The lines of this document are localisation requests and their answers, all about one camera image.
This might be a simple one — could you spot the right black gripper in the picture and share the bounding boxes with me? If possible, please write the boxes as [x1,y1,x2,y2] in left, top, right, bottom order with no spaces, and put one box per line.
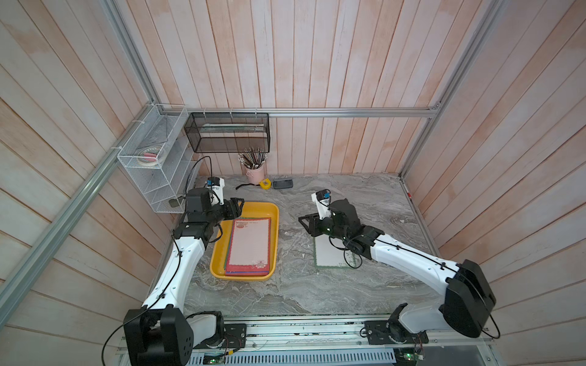
[298,212,349,245]

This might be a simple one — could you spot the yellow plastic storage tray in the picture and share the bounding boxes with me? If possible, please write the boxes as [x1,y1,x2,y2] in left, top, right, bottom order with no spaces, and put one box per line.
[210,202,279,282]

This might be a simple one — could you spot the green bordered stationery paper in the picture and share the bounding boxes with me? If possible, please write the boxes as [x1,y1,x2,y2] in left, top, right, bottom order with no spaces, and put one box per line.
[314,235,360,268]

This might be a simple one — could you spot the red bordered stationery paper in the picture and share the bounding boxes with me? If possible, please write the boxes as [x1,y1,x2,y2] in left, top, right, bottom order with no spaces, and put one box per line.
[225,218,271,276]

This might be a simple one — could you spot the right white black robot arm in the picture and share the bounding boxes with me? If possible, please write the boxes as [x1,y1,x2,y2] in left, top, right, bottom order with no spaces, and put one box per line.
[298,190,497,344]

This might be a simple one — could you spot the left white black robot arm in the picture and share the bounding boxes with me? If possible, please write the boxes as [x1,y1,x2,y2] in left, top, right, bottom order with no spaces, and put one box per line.
[120,183,245,365]

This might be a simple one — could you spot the pink pencil cup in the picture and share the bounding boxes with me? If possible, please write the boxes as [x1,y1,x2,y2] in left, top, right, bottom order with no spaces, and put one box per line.
[246,166,266,185]

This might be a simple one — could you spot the yellow tape measure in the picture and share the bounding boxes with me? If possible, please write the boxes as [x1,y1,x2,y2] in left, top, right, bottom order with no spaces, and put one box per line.
[259,178,272,190]

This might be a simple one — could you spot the pencils bundle in cup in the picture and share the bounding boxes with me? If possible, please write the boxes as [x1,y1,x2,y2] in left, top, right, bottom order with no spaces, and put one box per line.
[239,148,267,170]

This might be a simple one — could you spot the tape roll on shelf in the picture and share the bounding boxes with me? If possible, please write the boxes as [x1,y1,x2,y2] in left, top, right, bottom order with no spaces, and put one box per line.
[137,145,166,167]

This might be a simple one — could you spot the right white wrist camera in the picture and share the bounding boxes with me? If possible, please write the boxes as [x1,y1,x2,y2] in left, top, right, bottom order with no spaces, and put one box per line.
[311,189,331,220]

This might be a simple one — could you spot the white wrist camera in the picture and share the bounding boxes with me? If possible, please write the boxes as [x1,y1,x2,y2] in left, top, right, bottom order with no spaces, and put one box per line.
[205,176,225,206]
[311,189,331,220]

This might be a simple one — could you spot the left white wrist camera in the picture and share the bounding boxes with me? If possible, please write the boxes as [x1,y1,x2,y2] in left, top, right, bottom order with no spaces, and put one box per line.
[205,176,225,206]

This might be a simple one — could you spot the black mesh wall basket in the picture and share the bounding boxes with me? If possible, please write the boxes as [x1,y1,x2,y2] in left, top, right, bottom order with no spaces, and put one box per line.
[184,112,271,154]

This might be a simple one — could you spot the white wire shelf rack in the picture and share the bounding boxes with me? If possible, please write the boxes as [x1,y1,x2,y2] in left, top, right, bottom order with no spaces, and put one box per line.
[118,104,195,214]

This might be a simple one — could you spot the aluminium front rail frame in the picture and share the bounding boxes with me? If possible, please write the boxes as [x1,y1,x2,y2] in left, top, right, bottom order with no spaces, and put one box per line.
[114,313,497,366]

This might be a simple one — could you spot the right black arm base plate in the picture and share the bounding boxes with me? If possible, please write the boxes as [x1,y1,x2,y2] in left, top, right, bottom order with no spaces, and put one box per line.
[360,320,429,346]

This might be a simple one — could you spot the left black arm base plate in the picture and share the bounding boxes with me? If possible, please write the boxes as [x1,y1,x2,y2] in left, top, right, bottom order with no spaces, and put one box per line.
[194,323,247,351]

